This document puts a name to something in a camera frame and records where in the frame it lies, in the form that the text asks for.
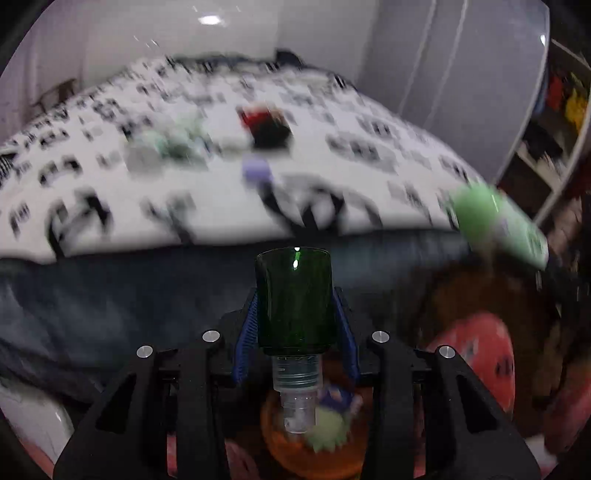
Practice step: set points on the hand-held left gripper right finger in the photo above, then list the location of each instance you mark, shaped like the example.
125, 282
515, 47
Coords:
345, 341

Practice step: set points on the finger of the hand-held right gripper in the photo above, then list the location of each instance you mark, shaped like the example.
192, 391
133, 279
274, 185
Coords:
561, 295

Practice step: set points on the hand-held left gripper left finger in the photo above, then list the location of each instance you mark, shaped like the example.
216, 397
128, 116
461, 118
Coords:
244, 344

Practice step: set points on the dark green spray bottle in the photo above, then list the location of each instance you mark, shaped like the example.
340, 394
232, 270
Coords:
293, 300

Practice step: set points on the light green tube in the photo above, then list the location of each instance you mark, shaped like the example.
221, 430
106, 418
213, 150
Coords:
496, 219

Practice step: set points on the orange plastic bin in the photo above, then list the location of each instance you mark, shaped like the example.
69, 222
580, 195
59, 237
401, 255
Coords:
295, 457

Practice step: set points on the white and blue tube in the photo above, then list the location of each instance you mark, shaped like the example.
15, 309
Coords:
339, 398

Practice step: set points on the light green crumpled item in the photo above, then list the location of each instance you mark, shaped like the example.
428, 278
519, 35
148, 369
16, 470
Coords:
328, 434

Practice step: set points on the pink printed pajama pants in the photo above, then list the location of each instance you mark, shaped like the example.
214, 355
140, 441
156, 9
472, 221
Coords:
480, 369

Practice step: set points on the dark grey bed sheet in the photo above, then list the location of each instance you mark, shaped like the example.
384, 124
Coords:
115, 314

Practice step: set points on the white open shelf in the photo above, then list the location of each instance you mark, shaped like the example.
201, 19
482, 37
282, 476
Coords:
549, 152

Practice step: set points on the black and white printed blanket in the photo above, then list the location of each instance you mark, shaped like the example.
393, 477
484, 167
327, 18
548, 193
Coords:
184, 203

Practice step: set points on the small purple item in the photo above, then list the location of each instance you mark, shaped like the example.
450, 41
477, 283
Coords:
256, 170

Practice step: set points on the yellow toy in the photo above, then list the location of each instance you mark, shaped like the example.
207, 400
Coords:
575, 107

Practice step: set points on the red toy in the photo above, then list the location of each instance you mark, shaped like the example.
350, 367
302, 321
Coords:
556, 88

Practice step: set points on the small grey item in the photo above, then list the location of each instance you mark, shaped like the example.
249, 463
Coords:
143, 160

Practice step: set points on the pale green bottles cluster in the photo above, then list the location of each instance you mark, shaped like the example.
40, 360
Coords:
173, 138

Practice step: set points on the red and black packet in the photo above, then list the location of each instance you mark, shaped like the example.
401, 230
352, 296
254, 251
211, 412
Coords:
265, 127

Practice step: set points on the white wardrobe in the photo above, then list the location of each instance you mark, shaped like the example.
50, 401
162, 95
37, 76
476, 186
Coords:
452, 83

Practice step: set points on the dark pillow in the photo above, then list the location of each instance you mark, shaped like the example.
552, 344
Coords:
287, 57

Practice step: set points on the brown bedside furniture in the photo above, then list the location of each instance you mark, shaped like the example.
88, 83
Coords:
57, 92

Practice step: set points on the white bed frame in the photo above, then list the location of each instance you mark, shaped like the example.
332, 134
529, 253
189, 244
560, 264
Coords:
27, 415

